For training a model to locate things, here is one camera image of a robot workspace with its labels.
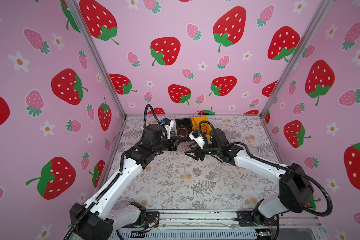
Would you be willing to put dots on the aluminium frame rail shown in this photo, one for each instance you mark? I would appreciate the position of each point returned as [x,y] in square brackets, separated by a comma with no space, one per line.
[220,224]

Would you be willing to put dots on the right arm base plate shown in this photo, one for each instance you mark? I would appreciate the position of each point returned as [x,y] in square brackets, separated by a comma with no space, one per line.
[250,219]

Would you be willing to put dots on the black plastic bin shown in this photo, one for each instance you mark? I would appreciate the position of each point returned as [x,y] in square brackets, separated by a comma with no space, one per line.
[184,127]

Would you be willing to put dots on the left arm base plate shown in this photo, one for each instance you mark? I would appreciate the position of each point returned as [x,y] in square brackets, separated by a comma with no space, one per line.
[150,219]

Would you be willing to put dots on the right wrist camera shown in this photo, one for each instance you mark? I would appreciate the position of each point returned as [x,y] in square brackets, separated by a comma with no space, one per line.
[199,138]

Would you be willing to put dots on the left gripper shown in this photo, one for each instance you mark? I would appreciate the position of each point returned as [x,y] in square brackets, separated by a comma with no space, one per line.
[173,143]

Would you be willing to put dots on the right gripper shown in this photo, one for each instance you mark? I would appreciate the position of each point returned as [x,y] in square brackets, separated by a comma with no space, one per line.
[197,150]

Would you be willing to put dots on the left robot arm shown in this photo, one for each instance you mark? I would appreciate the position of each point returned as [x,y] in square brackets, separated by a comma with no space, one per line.
[90,221]

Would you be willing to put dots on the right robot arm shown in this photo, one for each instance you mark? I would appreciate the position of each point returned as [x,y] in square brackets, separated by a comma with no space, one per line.
[295,187]

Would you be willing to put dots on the yellow plastic bin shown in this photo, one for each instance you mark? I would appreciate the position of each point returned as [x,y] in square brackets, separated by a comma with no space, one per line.
[205,128]

